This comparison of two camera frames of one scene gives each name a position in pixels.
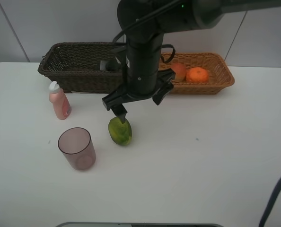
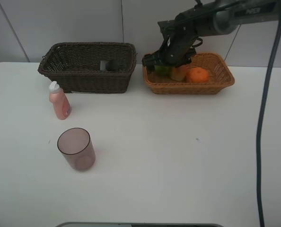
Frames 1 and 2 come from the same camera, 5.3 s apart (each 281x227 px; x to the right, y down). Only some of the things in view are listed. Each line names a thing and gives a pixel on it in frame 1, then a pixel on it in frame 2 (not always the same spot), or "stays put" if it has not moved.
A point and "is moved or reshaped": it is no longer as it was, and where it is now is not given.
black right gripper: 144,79 to 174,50
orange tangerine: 197,75 stays put
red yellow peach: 180,69 stays put
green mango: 120,133 is moved or reshaped
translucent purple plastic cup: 77,148 stays put
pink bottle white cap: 61,102 stays put
